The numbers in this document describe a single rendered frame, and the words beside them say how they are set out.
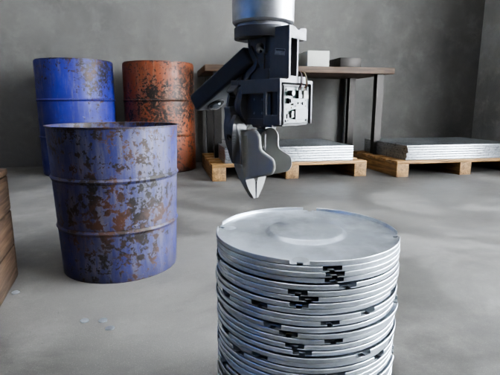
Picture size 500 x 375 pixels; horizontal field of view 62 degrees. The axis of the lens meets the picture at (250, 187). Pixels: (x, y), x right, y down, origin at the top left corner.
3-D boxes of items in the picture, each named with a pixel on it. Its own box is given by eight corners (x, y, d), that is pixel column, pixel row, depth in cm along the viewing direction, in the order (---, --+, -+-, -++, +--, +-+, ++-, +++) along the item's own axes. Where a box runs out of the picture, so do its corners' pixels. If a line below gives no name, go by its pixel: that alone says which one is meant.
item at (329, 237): (237, 207, 85) (237, 204, 84) (386, 214, 79) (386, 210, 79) (192, 259, 57) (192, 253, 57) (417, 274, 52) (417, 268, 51)
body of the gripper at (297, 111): (277, 131, 47) (279, 18, 45) (222, 129, 53) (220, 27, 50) (312, 128, 53) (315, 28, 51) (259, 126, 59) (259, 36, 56)
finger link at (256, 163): (268, 207, 51) (268, 130, 49) (231, 200, 54) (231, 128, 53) (283, 202, 53) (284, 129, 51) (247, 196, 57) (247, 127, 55)
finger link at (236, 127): (233, 165, 52) (232, 92, 50) (224, 164, 52) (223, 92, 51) (257, 161, 55) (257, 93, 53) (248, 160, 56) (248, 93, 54)
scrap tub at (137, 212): (179, 239, 172) (175, 121, 163) (185, 280, 132) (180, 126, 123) (71, 246, 164) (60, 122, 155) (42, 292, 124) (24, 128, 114)
